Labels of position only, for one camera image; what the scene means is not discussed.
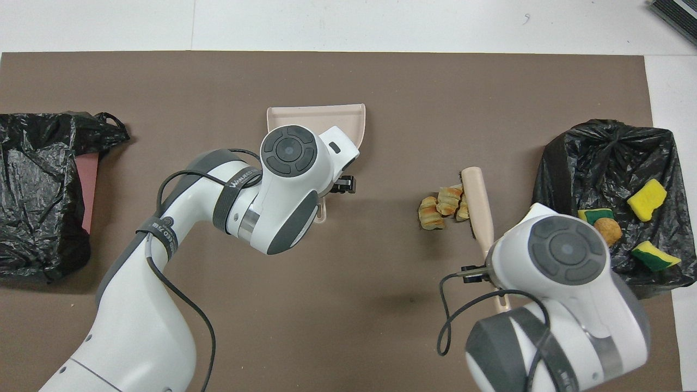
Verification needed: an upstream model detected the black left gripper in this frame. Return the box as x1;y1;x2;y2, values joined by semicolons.
327;175;356;197

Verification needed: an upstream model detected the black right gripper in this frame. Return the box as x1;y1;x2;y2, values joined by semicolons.
461;264;496;286

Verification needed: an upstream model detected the beige hand brush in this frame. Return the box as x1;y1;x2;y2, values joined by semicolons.
461;167;512;314

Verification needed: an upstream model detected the beige plastic dustpan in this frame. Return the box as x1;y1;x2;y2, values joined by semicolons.
266;103;366;223

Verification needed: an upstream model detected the yellow and green sponge piece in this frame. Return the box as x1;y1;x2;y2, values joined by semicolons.
577;209;615;225
632;241;682;272
627;179;668;222

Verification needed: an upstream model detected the brown bread roll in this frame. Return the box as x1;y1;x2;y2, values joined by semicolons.
594;218;622;247

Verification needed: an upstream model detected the black trash bag bin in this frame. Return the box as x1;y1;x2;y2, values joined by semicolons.
531;119;697;300

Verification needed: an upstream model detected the pink bin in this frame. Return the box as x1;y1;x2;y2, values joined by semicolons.
76;152;100;235

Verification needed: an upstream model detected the brown table mat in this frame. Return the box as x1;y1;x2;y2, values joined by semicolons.
0;52;684;392

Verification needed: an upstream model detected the dark ribbed panel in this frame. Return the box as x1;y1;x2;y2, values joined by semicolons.
650;0;697;45

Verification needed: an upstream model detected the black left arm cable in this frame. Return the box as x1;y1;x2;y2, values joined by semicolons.
146;148;263;392

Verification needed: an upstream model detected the black trash bag with handles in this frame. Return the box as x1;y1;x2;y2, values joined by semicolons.
0;112;131;284

